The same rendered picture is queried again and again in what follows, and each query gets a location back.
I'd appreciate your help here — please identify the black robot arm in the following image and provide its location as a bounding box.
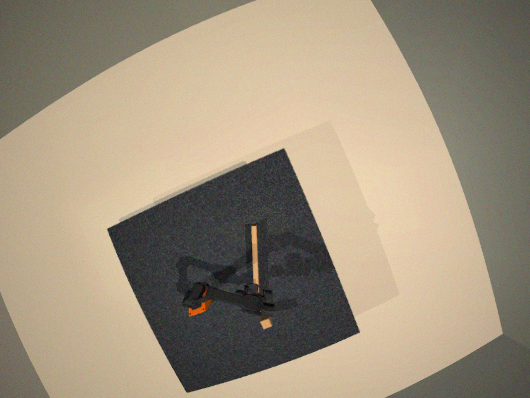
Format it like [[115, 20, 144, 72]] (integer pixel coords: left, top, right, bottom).
[[182, 282, 275, 317]]

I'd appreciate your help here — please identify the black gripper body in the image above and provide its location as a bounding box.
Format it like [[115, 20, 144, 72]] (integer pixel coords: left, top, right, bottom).
[[235, 290, 273, 303]]

